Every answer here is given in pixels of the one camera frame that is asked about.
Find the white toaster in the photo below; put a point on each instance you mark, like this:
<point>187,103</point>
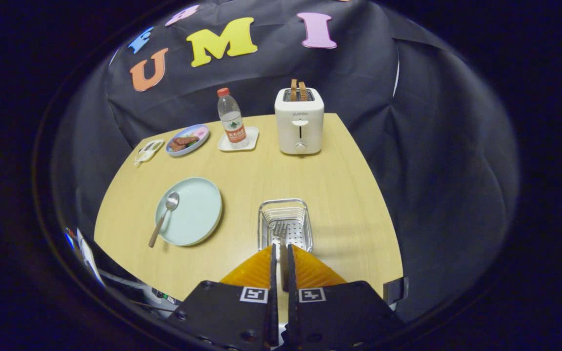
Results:
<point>300,129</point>

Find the clear water bottle red cap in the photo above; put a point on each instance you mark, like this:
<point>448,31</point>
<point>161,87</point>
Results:
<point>234,131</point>

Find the blue plate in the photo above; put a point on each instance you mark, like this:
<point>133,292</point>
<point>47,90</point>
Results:
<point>188,150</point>

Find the pink ham slice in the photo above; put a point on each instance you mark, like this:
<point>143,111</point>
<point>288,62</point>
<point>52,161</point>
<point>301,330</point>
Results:
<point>201,132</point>

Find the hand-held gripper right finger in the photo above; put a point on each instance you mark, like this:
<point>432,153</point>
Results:
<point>291,273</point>

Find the brown meat patty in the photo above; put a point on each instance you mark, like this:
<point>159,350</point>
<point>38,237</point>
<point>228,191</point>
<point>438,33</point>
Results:
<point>176,146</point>
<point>187,140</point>

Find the white flat object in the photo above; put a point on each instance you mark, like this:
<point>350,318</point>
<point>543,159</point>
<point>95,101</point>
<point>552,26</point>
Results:
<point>88,256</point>

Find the black backdrop cloth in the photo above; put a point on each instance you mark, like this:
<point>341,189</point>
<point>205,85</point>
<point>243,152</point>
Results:
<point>359,73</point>

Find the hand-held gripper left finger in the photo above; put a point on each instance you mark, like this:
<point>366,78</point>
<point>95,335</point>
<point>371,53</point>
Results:
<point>274,273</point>

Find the black table edge clamp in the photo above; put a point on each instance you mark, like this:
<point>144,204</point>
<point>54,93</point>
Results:
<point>395,291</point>

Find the white square coaster tray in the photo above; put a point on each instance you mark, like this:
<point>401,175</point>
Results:
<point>253,136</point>

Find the white divided sauce dish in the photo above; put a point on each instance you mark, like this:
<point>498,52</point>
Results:
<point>149,148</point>

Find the pale green round plate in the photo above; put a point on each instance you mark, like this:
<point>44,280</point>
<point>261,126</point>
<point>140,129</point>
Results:
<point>195,209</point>

